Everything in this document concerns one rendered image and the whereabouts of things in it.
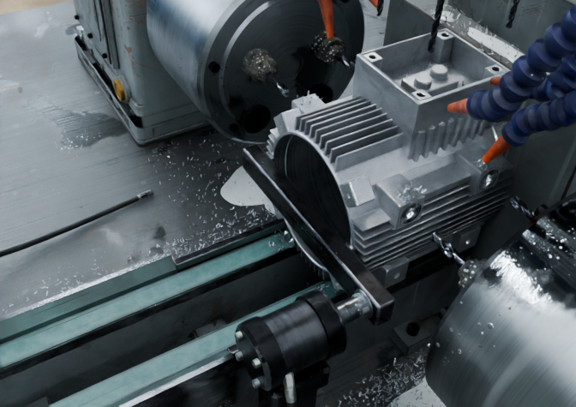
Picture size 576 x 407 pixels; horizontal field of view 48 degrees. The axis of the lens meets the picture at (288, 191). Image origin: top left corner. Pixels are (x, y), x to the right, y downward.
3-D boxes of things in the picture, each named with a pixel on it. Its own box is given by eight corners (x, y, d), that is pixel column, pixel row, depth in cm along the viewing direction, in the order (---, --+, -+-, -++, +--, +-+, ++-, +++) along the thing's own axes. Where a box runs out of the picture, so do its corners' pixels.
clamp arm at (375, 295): (398, 317, 60) (261, 160, 75) (402, 296, 58) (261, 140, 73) (367, 333, 58) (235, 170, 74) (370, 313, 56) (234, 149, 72)
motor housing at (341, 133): (391, 163, 89) (414, 38, 76) (489, 254, 77) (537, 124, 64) (262, 212, 81) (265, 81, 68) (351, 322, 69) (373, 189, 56)
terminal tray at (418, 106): (432, 82, 76) (444, 26, 71) (497, 131, 69) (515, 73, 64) (347, 110, 71) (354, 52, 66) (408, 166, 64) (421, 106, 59)
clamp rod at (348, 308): (360, 300, 60) (363, 286, 59) (373, 315, 59) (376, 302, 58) (286, 336, 57) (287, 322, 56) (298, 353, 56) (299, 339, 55)
